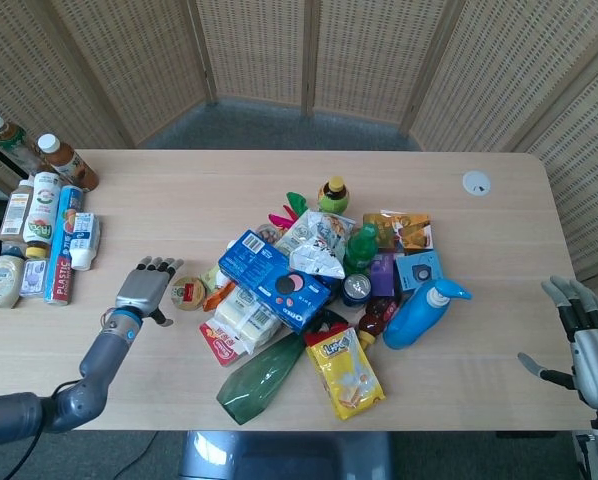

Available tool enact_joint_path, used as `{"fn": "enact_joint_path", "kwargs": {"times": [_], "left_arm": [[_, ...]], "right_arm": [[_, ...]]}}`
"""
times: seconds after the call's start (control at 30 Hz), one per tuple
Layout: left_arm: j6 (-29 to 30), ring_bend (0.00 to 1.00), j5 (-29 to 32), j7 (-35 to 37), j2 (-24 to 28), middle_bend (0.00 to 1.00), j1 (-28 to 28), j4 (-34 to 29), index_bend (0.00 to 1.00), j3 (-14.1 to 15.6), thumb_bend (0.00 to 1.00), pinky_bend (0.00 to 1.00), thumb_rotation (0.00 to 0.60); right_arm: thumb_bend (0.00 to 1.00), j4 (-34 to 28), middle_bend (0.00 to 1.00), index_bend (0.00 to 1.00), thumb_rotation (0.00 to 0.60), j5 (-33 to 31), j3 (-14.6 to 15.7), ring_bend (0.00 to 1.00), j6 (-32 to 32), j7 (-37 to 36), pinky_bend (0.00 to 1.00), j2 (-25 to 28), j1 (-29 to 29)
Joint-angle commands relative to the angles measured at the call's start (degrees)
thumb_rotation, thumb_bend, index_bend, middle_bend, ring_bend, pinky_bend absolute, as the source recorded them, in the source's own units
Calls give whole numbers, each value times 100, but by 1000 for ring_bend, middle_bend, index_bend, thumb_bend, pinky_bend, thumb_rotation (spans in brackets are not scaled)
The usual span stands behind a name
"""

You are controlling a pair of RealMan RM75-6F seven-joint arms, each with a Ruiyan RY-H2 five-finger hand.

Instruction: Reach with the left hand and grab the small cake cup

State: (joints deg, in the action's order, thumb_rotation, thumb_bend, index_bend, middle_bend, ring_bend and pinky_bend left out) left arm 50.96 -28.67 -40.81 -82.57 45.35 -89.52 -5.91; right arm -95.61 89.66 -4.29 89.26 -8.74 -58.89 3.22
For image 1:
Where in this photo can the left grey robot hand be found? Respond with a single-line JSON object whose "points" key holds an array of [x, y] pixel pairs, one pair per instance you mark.
{"points": [[138, 292]]}

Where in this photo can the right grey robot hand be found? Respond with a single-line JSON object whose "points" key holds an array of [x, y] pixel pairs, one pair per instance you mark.
{"points": [[593, 360]]}

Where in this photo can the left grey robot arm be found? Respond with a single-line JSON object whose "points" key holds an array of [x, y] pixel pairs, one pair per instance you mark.
{"points": [[95, 357]]}

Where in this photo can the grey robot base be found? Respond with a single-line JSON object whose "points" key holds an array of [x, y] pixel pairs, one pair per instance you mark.
{"points": [[284, 457]]}

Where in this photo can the round green-lidded tin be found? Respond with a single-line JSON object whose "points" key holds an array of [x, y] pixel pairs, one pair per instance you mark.
{"points": [[189, 292]]}

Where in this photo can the plastic wrap box blue red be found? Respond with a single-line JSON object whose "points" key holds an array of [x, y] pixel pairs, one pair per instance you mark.
{"points": [[63, 255]]}

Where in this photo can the blue Oreo cookie box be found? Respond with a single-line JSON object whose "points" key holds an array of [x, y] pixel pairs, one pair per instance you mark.
{"points": [[269, 277]]}

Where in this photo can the light blue box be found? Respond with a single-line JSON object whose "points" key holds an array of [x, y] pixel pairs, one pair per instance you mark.
{"points": [[419, 270]]}

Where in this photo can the purple box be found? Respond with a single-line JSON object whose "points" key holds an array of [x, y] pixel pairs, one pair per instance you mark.
{"points": [[384, 275]]}

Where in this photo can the white milk carton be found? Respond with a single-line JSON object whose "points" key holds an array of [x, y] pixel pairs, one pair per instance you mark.
{"points": [[85, 240]]}

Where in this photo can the yellow green small packet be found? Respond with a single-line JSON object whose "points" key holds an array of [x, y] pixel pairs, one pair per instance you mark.
{"points": [[211, 276]]}

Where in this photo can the orange snack packet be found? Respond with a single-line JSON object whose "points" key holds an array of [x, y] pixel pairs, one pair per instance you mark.
{"points": [[216, 297]]}

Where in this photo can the red white biscuit pack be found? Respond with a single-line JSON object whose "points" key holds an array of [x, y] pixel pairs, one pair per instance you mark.
{"points": [[224, 347]]}

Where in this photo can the small jar purple label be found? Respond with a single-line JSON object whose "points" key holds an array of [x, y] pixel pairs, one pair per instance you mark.
{"points": [[33, 277]]}

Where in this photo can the white cheese slice pack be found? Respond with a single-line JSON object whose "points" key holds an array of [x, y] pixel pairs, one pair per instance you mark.
{"points": [[246, 317]]}

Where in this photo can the white bottle green label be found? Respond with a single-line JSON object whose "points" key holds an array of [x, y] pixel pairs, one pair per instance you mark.
{"points": [[41, 215]]}

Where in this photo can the cream mayonnaise jar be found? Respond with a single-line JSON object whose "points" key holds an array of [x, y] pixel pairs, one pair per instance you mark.
{"points": [[1, 280]]}

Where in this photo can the nuts packet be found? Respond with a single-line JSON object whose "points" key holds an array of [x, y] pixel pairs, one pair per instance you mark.
{"points": [[268, 234]]}

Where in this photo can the brown tea bottle white cap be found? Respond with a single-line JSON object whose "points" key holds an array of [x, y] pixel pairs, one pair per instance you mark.
{"points": [[71, 165]]}

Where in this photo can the beige drink bottle barcode label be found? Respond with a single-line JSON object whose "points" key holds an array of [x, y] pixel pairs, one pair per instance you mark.
{"points": [[16, 212]]}

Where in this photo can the green plastic bottle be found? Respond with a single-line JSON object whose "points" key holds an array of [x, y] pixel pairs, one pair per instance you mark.
{"points": [[261, 382]]}

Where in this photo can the green and pink plastic toy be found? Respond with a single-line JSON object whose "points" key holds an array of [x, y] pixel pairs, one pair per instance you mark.
{"points": [[295, 202]]}

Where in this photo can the blue pump dispenser bottle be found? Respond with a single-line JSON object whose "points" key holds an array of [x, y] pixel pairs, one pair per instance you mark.
{"points": [[416, 317]]}

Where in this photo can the white crumpled snack bag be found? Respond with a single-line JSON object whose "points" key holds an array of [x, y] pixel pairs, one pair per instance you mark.
{"points": [[316, 240]]}

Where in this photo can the green label tea bottle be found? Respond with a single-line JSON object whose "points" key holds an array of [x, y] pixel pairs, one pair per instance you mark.
{"points": [[8, 140]]}

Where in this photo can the green bottle yellow cap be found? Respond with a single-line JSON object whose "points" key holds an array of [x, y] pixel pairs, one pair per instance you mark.
{"points": [[334, 196]]}

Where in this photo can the blue drink can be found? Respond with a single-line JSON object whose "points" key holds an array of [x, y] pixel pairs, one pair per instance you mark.
{"points": [[357, 289]]}

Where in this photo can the red sauce bottle yellow cap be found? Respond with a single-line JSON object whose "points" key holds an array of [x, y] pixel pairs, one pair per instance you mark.
{"points": [[374, 320]]}

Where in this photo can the yellow snack bag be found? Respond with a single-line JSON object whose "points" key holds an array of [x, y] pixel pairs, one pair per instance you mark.
{"points": [[346, 375]]}

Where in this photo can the green soda bottle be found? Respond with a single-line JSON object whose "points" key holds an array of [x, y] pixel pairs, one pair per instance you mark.
{"points": [[361, 250]]}

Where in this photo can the orange gold packet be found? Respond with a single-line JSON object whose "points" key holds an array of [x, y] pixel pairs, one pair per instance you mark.
{"points": [[404, 230]]}

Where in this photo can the wicker folding screen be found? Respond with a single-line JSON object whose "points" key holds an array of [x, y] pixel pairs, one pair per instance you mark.
{"points": [[369, 50]]}

